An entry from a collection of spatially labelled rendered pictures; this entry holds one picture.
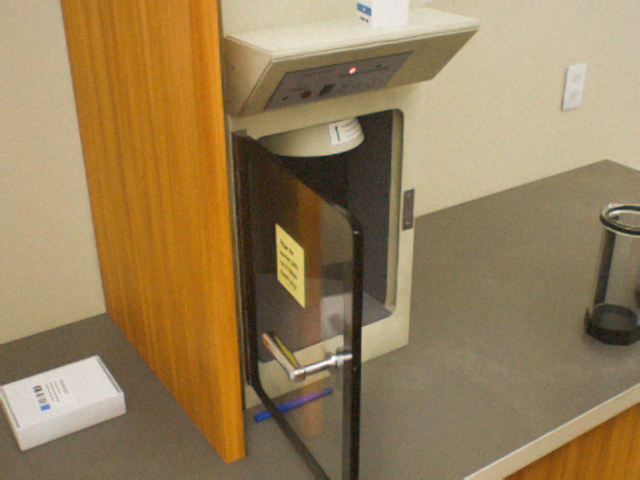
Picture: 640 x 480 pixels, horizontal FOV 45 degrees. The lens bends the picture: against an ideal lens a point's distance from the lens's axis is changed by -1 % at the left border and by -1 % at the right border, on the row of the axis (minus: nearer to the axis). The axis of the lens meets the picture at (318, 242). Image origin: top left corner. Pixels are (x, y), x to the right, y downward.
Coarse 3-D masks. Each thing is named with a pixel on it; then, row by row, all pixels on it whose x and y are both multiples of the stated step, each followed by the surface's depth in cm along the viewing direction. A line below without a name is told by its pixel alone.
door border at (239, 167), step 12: (240, 144) 99; (240, 156) 100; (240, 168) 101; (240, 180) 102; (240, 192) 103; (240, 204) 104; (240, 228) 105; (240, 240) 106; (360, 252) 77; (360, 264) 77; (252, 324) 110; (252, 336) 111; (252, 348) 112; (252, 360) 114; (252, 372) 115; (252, 384) 116
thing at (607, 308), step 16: (608, 208) 132; (624, 208) 133; (624, 224) 126; (608, 240) 129; (624, 240) 127; (608, 256) 130; (624, 256) 128; (608, 272) 131; (624, 272) 129; (592, 288) 137; (608, 288) 132; (624, 288) 130; (592, 304) 136; (608, 304) 133; (624, 304) 131; (608, 320) 134; (624, 320) 133
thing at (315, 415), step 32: (256, 160) 95; (256, 192) 97; (288, 192) 88; (320, 192) 81; (256, 224) 100; (288, 224) 90; (320, 224) 82; (352, 224) 76; (256, 256) 102; (320, 256) 84; (352, 256) 76; (256, 288) 105; (320, 288) 85; (352, 288) 78; (256, 320) 108; (288, 320) 97; (320, 320) 87; (352, 320) 80; (256, 352) 111; (320, 352) 89; (352, 352) 81; (256, 384) 115; (288, 384) 102; (320, 384) 91; (352, 384) 83; (288, 416) 104; (320, 416) 93; (352, 416) 85; (320, 448) 96; (352, 448) 87
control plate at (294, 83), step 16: (336, 64) 94; (352, 64) 96; (368, 64) 98; (384, 64) 100; (400, 64) 102; (288, 80) 93; (304, 80) 95; (320, 80) 97; (336, 80) 99; (352, 80) 101; (368, 80) 103; (384, 80) 105; (272, 96) 95; (320, 96) 101
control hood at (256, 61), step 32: (256, 32) 96; (288, 32) 95; (320, 32) 95; (352, 32) 95; (384, 32) 95; (416, 32) 97; (448, 32) 100; (256, 64) 90; (288, 64) 89; (320, 64) 93; (416, 64) 105; (256, 96) 94
